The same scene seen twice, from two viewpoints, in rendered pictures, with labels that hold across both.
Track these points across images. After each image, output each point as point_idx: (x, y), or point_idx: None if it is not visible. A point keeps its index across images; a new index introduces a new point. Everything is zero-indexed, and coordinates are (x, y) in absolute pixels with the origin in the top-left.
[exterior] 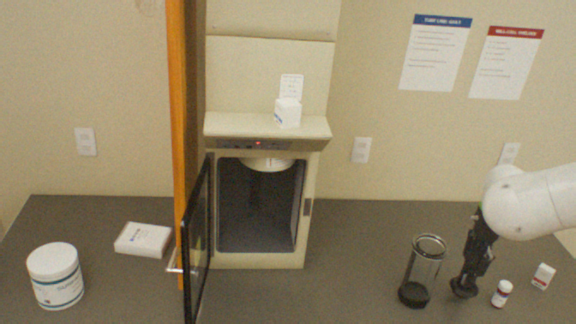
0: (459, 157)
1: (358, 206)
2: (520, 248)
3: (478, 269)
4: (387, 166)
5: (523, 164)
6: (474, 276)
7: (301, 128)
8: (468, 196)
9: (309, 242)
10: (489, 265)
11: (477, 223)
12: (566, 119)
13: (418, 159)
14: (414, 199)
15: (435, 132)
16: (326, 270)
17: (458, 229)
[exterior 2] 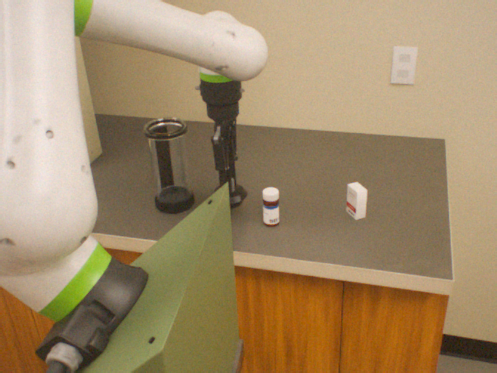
0: (335, 69)
1: (209, 127)
2: (376, 179)
3: (214, 159)
4: (245, 81)
5: (431, 81)
6: (221, 173)
7: None
8: (363, 129)
9: (117, 150)
10: (222, 152)
11: (200, 94)
12: (481, 8)
13: (281, 70)
14: (291, 128)
15: (293, 32)
16: (106, 172)
17: (308, 155)
